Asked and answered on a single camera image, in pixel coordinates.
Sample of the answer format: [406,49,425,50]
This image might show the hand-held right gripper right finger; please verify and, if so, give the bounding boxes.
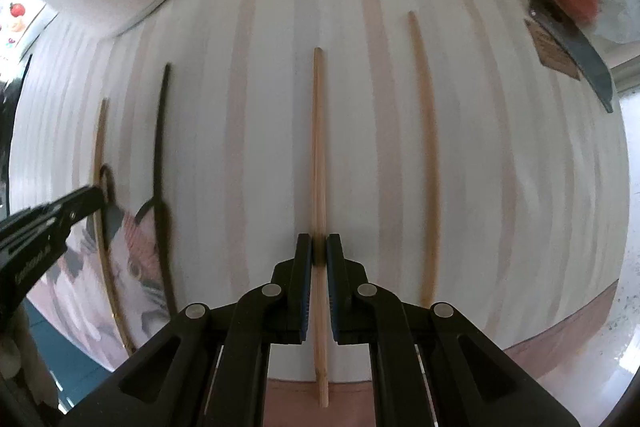
[326,233,583,427]

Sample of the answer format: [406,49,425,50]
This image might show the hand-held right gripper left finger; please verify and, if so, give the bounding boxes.
[57,233,313,427]

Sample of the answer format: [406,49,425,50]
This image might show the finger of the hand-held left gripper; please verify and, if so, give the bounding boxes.
[0,186,109,258]

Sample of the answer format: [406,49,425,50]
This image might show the thin bamboo chopstick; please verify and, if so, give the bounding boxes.
[93,98,137,355]

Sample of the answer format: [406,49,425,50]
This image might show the dark wooden chopstick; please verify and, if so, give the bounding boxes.
[150,63,178,315]

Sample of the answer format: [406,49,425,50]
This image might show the striped cat print tablecloth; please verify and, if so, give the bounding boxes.
[9,0,630,427]

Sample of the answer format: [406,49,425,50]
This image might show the brown card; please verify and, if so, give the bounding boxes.
[524,19,582,81]

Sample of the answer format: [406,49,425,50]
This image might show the grey smartphone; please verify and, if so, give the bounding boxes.
[529,0,615,114]

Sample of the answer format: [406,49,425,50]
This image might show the colourful wall stickers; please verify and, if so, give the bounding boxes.
[0,0,32,54]

